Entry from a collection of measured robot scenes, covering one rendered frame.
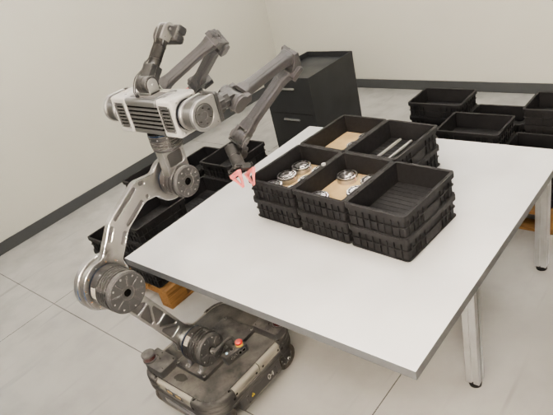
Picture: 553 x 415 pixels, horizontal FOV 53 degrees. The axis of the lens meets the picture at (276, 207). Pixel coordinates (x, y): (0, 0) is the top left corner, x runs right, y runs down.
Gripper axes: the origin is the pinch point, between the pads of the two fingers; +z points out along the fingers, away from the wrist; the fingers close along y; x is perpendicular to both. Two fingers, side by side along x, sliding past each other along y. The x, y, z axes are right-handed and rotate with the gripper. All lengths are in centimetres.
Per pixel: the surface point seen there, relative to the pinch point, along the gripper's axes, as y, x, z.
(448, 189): 54, -53, 40
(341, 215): 23.4, -19.9, 29.5
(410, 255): 29, -38, 58
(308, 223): 25.7, 2.0, 23.9
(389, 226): 23, -40, 44
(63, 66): 61, 216, -221
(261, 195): 23.6, 20.3, -0.6
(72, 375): -42, 158, 34
